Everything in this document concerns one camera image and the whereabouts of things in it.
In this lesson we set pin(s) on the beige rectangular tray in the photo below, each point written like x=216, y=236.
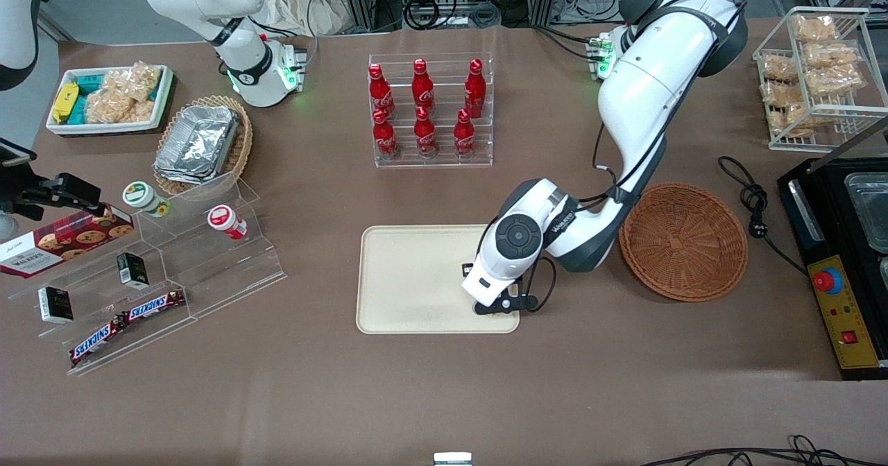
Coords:
x=416, y=279

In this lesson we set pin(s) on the brown Snickers bar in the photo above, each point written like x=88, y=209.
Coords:
x=96, y=341
x=154, y=304

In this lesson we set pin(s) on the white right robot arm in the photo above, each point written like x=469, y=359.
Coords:
x=236, y=43

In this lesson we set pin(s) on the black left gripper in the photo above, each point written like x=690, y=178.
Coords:
x=467, y=269

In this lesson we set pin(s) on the tan oval wicker basket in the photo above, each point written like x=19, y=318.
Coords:
x=239, y=154

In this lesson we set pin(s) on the red lid yogurt cup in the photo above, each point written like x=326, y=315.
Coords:
x=225, y=220

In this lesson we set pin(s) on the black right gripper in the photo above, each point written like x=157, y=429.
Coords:
x=43, y=192

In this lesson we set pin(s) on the black appliance housing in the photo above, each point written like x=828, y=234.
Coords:
x=829, y=223

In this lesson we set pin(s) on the red tartan cookie box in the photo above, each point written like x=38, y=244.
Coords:
x=62, y=244

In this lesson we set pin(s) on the red cola bottle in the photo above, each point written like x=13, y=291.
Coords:
x=464, y=135
x=425, y=134
x=474, y=91
x=422, y=88
x=381, y=95
x=385, y=136

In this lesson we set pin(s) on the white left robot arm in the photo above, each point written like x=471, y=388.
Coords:
x=652, y=84

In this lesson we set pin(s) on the clear acrylic bottle rack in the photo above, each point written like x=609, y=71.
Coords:
x=430, y=163

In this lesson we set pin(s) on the beige cloth bag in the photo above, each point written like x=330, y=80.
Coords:
x=298, y=5

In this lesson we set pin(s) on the green lid yogurt cup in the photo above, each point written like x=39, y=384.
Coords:
x=144, y=197

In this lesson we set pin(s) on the clear acrylic step shelf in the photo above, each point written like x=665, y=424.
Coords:
x=208, y=272

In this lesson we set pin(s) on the white rectangular snack bin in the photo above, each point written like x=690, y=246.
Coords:
x=111, y=127

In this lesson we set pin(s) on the bagged rice cracker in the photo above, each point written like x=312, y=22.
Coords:
x=779, y=68
x=836, y=81
x=832, y=55
x=792, y=118
x=775, y=93
x=815, y=28

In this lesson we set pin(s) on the silver foil container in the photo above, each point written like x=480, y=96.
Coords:
x=198, y=143

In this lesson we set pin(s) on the yellow snack pack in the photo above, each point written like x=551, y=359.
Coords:
x=64, y=102

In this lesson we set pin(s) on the yellow control panel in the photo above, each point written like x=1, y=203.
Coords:
x=853, y=320

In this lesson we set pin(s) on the clear rice cracker bag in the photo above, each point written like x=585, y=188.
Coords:
x=141, y=81
x=109, y=107

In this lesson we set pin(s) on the teal snack pack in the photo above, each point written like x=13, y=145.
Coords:
x=89, y=83
x=78, y=110

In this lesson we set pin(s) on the small black carton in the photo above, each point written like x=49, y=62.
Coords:
x=132, y=270
x=55, y=304

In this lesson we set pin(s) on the red emergency stop button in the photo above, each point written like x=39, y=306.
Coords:
x=827, y=281

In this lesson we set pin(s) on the clear glass tray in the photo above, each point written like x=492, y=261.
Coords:
x=871, y=209

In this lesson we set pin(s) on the grey metal bar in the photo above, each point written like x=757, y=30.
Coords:
x=850, y=145

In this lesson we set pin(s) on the brown round wicker basket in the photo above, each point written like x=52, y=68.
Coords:
x=683, y=244

